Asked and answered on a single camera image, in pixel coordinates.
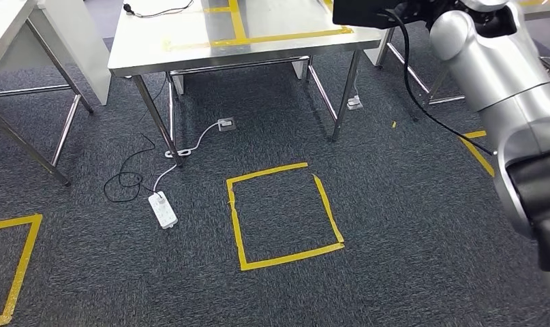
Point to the metal floor socket plate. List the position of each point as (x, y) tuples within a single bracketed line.
[(355, 103), (227, 124)]

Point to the white desk side panel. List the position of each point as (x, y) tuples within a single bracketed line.
[(76, 45)]

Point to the white power strip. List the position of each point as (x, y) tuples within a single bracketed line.
[(163, 211)]

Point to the stainless steel workbench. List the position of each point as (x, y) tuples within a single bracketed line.
[(292, 13)]

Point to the yellow workbench tape outline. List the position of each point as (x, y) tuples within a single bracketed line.
[(279, 36)]

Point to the yellow floor tape square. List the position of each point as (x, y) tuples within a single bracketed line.
[(478, 153), (236, 216), (24, 262)]

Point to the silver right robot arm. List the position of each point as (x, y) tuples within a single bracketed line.
[(496, 67)]

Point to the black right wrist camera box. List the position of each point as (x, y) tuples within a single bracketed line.
[(360, 13)]

